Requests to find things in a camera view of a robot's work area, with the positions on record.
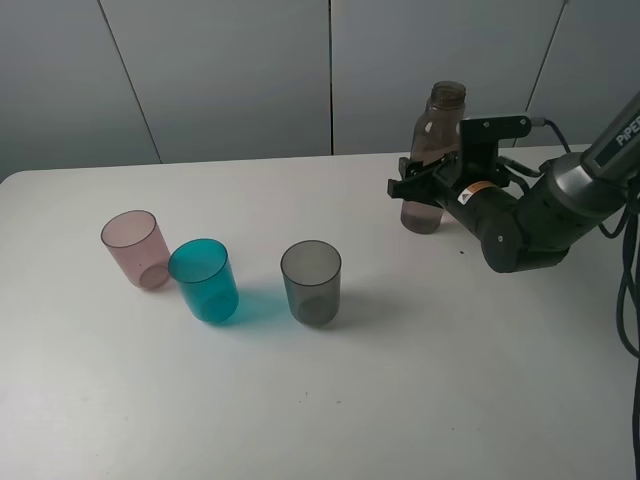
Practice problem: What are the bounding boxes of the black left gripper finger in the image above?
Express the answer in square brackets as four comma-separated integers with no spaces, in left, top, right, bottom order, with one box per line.
[387,178,438,199]

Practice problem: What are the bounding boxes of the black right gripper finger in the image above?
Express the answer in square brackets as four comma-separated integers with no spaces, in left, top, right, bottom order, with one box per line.
[398,153,458,180]

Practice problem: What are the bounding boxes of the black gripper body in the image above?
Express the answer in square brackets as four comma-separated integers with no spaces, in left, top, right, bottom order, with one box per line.
[434,158,510,220]

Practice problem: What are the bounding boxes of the brown translucent water bottle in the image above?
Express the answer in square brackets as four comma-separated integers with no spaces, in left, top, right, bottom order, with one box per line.
[400,81,466,235]

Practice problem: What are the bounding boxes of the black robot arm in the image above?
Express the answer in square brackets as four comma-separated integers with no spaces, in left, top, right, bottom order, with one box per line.
[387,97,639,273]

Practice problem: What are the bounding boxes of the grey translucent plastic cup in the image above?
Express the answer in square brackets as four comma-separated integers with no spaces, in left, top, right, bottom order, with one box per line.
[280,240,342,327]

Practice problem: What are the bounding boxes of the teal translucent plastic cup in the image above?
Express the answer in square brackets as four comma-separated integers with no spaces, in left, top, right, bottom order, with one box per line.
[168,238,239,324]

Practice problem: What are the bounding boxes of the pink translucent plastic cup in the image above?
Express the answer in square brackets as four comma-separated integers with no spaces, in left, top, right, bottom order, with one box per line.
[100,210,170,290]

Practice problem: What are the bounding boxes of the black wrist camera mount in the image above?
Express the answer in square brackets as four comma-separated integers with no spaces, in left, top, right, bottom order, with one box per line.
[458,114,532,174]

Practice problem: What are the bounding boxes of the black cable bundle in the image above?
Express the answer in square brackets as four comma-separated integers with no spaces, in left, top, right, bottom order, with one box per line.
[529,115,640,358]

